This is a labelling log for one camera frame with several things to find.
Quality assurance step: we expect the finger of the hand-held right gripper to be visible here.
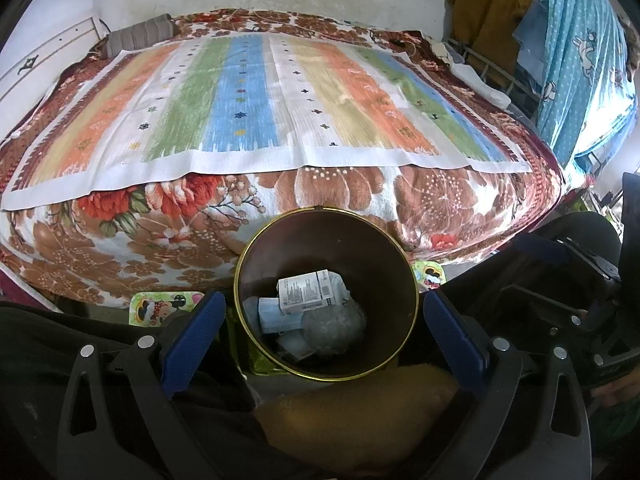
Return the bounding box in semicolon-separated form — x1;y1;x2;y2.
514;232;621;282
490;284;593;323

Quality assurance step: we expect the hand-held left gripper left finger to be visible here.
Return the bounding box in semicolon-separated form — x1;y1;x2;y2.
56;289;271;480

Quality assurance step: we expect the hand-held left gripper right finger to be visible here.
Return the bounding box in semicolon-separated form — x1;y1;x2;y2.
424;289;593;480

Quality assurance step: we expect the clear plastic bag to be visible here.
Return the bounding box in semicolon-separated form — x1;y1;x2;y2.
302;304;367;357

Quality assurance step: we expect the dark gold-rimmed waste bin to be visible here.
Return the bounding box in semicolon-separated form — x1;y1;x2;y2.
233;206;420;381

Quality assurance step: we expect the cartoon print floor mat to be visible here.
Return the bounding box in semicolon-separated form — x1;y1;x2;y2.
129;259;447;378

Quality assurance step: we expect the metal rack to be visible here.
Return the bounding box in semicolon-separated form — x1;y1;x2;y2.
447;37;546;121

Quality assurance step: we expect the white cloth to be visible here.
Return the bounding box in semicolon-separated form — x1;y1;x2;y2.
450;62;511;108

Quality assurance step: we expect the blue printed hanging cloth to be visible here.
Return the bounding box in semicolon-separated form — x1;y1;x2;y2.
535;0;633;166

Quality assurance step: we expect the floral brown blanket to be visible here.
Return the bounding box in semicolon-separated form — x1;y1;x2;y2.
0;8;566;311

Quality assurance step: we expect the blue denim garment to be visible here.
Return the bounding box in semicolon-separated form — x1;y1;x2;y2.
515;0;551;91

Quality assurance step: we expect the striped colourful cloth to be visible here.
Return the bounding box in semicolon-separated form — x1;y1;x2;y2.
0;32;533;212

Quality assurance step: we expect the mustard garment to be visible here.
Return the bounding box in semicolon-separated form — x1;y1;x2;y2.
445;0;548;81

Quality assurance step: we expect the grey striped pillow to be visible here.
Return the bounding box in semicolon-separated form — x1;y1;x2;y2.
104;17;176;58

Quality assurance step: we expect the white headboard panel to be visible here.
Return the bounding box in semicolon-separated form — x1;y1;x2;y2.
0;16;108;96

